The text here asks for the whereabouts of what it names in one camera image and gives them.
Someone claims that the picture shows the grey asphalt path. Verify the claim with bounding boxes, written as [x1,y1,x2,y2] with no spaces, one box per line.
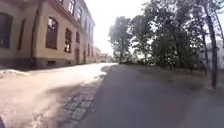
[71,63,224,128]

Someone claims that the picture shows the cobblestone strip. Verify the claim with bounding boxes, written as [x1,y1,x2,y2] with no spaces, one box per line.
[61,74,106,128]

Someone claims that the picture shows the row of trees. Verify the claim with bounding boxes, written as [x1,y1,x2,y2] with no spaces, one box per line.
[108,0,224,90]

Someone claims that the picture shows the grass strip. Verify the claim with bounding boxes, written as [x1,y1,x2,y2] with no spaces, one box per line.
[128,64,224,91]

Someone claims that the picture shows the large yellow building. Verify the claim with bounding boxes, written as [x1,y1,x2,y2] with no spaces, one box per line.
[0,0,98,70]

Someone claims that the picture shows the pale gravel road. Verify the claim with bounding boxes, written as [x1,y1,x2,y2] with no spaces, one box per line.
[0,62,118,128]

